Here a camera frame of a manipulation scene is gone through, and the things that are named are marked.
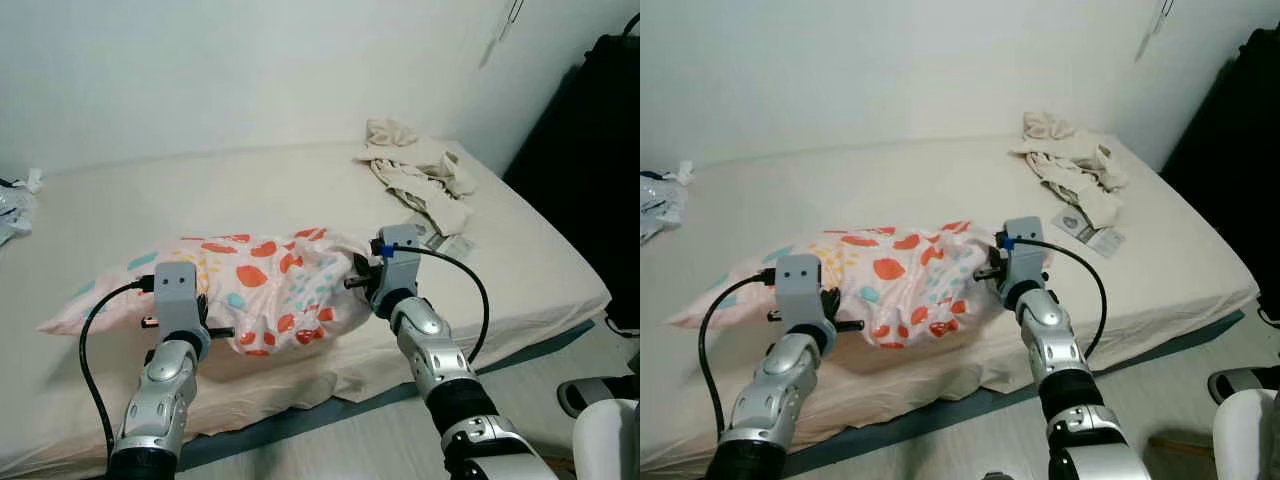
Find pink pillow with coloured spots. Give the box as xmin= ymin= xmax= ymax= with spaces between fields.
xmin=668 ymin=220 xmax=1051 ymax=351
xmin=38 ymin=227 xmax=376 ymax=358

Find white plastic shell chair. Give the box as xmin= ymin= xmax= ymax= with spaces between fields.
xmin=540 ymin=398 xmax=641 ymax=480
xmin=1148 ymin=388 xmax=1280 ymax=480

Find flat grey white packet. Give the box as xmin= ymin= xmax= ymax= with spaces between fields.
xmin=1050 ymin=207 xmax=1126 ymax=256
xmin=415 ymin=218 xmax=475 ymax=261

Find bed with cream sheet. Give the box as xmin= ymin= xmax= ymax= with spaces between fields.
xmin=0 ymin=138 xmax=613 ymax=476
xmin=640 ymin=130 xmax=1259 ymax=471

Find crumpled beige clothes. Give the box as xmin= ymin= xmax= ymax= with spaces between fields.
xmin=353 ymin=117 xmax=479 ymax=238
xmin=1010 ymin=110 xmax=1131 ymax=231

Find blue bed base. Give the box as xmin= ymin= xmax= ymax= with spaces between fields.
xmin=785 ymin=310 xmax=1249 ymax=471
xmin=170 ymin=318 xmax=601 ymax=473

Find crumpled clear plastic bag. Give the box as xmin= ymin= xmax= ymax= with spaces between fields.
xmin=640 ymin=160 xmax=696 ymax=244
xmin=0 ymin=168 xmax=43 ymax=248

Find tall black case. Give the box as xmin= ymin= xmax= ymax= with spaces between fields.
xmin=1160 ymin=25 xmax=1280 ymax=326
xmin=500 ymin=12 xmax=641 ymax=336

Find grey slipper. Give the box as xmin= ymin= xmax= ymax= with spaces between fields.
xmin=555 ymin=375 xmax=641 ymax=419
xmin=1207 ymin=365 xmax=1280 ymax=406

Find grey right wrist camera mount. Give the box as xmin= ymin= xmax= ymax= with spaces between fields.
xmin=1000 ymin=217 xmax=1047 ymax=291
xmin=372 ymin=224 xmax=423 ymax=301

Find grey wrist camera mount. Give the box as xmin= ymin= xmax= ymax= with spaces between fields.
xmin=1000 ymin=217 xmax=1047 ymax=291
xmin=372 ymin=224 xmax=423 ymax=301
xmin=777 ymin=253 xmax=826 ymax=331
xmin=152 ymin=260 xmax=201 ymax=336

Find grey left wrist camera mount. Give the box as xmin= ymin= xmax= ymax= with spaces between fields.
xmin=777 ymin=253 xmax=826 ymax=331
xmin=152 ymin=260 xmax=201 ymax=336

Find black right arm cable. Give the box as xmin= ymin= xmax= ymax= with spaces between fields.
xmin=380 ymin=243 xmax=491 ymax=369
xmin=1000 ymin=236 xmax=1109 ymax=363

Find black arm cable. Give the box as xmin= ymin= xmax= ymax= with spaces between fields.
xmin=78 ymin=278 xmax=159 ymax=466
xmin=380 ymin=243 xmax=491 ymax=369
xmin=1000 ymin=236 xmax=1109 ymax=363
xmin=698 ymin=268 xmax=781 ymax=416

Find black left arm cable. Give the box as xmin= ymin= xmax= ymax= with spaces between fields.
xmin=78 ymin=278 xmax=159 ymax=466
xmin=698 ymin=268 xmax=781 ymax=416

